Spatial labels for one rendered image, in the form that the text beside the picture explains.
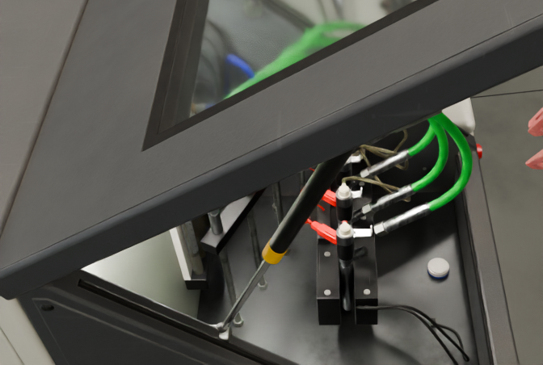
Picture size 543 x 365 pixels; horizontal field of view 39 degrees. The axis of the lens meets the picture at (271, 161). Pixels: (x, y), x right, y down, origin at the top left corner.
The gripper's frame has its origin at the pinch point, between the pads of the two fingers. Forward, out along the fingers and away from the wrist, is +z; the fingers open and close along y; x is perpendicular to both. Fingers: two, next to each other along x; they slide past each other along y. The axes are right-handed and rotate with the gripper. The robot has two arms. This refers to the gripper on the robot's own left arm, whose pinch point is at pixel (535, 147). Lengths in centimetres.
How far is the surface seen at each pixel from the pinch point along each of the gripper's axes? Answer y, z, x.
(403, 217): 4.4, 23.5, -0.3
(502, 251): -52, 101, 106
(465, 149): -0.4, 8.2, -4.1
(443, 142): -6.3, 16.5, -0.9
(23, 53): 9, 26, -59
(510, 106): -120, 114, 117
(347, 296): 11.2, 43.6, 6.7
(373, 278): 9.3, 36.7, 6.4
